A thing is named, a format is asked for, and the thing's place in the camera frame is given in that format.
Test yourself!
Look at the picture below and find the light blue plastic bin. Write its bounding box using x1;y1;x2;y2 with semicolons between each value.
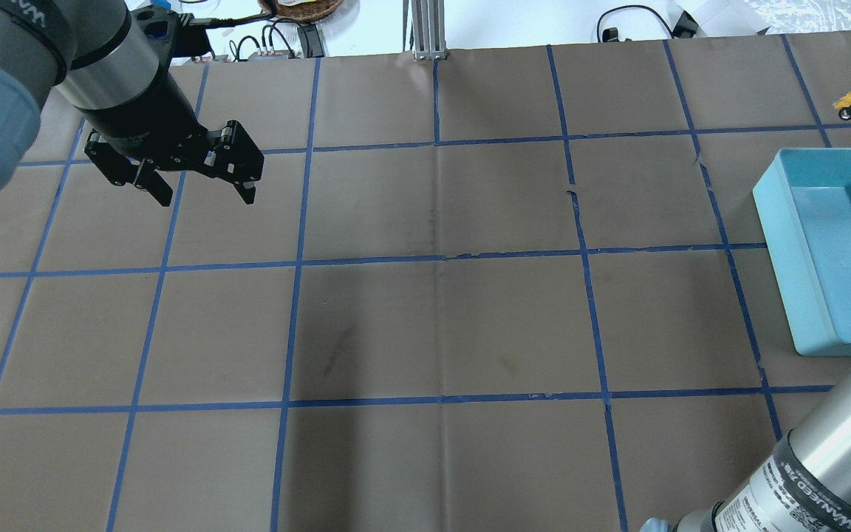
753;148;851;357

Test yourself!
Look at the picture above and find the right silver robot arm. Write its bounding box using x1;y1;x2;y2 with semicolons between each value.
643;93;851;531

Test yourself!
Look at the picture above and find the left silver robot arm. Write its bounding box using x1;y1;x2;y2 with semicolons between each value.
0;1;277;206

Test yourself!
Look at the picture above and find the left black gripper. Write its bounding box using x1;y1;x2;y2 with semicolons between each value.
84;119;264;208

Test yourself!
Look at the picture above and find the black pendant cable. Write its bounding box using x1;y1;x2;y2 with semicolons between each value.
597;5;677;44

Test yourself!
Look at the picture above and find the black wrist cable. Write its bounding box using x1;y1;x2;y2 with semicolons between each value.
178;11;278;32

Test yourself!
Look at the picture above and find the woven snack basket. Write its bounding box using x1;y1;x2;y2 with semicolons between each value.
257;0;344;24

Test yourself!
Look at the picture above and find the aluminium frame post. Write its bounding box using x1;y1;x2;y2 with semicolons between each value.
403;1;448;61

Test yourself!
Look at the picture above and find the black power adapter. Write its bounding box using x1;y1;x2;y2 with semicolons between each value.
297;24;327;58

